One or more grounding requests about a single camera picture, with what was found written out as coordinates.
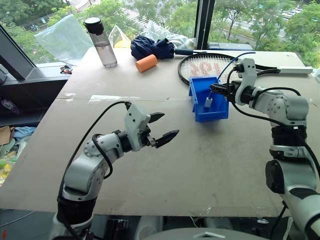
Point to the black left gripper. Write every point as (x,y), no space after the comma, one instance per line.
(147,140)

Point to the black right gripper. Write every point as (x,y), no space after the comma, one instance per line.
(232,90)

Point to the white coupler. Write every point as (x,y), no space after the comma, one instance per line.
(208,102)

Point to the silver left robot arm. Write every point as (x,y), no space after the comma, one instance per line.
(82,170)

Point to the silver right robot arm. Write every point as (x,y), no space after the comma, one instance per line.
(290,107)

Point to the blue plastic bin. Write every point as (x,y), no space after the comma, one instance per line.
(215,113)

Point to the black tennis racket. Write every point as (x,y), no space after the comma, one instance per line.
(200,66)

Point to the dark blue case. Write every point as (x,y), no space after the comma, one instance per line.
(230,46)

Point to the orange foam cylinder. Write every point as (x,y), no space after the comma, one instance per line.
(146,63)

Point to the navy folded umbrella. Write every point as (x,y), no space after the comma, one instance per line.
(150,48)

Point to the white crumpled plastic bag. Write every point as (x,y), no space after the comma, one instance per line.
(155,32)

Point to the clear water bottle black cap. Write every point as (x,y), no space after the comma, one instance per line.
(105,50)

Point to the clear bag with yellow item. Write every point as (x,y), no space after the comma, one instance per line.
(120,37)

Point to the small red black gadget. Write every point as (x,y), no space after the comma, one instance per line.
(66,69)

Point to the bluish clear plastic bag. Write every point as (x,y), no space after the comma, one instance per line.
(62,42)

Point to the light blue cloth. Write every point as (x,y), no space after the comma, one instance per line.
(23,132)

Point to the brown cardboard piece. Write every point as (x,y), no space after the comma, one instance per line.
(5,135)

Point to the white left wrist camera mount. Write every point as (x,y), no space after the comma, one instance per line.
(135,117)

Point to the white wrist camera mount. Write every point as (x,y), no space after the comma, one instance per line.
(135,117)
(247,72)

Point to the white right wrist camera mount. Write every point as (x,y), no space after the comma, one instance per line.
(247,72)

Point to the black window frame post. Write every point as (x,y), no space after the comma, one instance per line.
(203,25)

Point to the grey slanted window frame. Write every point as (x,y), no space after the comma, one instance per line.
(17,55)

